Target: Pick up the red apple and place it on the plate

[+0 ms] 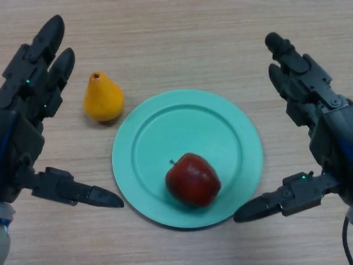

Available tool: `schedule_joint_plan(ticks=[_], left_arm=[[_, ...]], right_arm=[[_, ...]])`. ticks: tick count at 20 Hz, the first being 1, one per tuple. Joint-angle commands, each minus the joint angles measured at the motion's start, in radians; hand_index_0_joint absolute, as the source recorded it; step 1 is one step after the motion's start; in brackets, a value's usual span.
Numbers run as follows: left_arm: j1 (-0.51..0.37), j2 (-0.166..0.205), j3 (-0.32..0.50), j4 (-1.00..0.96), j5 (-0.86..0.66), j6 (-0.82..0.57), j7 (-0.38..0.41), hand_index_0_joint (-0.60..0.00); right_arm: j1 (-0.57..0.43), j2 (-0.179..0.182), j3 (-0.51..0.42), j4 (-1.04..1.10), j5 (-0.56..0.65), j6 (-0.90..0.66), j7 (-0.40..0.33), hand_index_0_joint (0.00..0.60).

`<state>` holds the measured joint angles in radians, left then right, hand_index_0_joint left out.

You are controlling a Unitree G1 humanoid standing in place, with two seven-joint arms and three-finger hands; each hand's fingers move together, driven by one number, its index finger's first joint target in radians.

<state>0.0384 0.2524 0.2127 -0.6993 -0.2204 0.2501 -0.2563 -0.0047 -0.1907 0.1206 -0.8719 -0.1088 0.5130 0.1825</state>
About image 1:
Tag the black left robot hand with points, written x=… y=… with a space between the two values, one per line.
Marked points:
x=22 y=124

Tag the yellow pear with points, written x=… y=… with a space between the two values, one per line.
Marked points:
x=103 y=102

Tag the green round plate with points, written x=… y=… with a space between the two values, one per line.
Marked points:
x=154 y=143

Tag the red apple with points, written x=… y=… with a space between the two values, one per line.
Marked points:
x=193 y=182

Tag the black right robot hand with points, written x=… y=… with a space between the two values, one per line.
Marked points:
x=331 y=138

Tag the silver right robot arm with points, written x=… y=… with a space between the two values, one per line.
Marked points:
x=350 y=214

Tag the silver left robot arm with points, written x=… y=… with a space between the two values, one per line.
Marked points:
x=4 y=237

